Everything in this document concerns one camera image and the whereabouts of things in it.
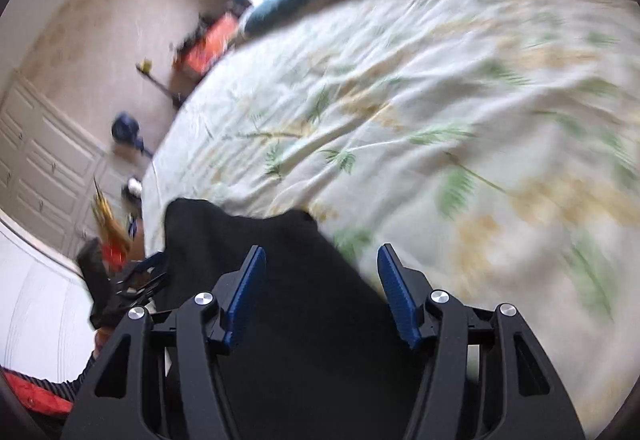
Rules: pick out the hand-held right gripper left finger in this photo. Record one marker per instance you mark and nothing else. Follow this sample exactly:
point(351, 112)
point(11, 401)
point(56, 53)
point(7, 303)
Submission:
point(245, 290)

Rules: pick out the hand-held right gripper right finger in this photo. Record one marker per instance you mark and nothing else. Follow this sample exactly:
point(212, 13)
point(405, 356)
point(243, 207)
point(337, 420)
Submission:
point(397, 290)

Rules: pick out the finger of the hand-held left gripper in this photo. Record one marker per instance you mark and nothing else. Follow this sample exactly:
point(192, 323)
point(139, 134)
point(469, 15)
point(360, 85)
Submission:
point(150, 262)

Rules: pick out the black pants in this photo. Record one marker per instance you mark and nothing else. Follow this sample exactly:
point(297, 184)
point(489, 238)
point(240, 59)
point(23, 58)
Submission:
point(310, 345)

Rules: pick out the yellow and red object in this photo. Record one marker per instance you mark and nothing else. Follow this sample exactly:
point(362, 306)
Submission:
point(111, 225)

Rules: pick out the small white round object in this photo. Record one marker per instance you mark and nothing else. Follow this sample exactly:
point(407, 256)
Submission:
point(133, 188)

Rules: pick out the red cloth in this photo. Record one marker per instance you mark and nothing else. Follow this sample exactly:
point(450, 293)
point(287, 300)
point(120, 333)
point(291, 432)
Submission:
point(35, 392)

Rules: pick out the white panelled wardrobe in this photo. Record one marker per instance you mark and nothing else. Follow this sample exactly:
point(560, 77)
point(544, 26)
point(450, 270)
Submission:
point(45, 160)

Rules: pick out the blue round object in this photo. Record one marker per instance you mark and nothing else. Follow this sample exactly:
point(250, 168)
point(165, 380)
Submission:
point(124, 129)

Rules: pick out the floral bed sheet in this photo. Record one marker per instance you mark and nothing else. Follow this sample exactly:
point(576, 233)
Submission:
point(450, 120)

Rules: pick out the black stick with yellow tip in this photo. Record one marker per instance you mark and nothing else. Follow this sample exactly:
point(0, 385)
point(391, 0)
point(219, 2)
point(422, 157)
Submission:
point(159, 84)

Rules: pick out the orange box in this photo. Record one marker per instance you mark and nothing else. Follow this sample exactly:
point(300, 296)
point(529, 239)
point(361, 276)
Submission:
point(210, 45)

